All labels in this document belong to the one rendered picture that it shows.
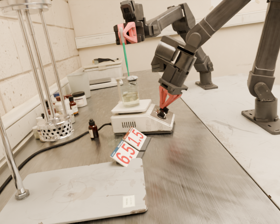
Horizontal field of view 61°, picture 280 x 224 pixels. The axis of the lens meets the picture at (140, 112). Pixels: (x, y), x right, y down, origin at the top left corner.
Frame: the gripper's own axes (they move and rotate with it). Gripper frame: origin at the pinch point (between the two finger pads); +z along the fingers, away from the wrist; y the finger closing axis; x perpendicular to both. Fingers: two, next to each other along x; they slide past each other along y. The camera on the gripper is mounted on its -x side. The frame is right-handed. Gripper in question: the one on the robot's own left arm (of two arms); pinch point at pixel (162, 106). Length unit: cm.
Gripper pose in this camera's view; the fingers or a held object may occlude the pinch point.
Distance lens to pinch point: 84.3
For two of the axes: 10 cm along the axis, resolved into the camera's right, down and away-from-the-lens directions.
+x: 6.8, 5.5, -4.9
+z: -3.8, 8.3, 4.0
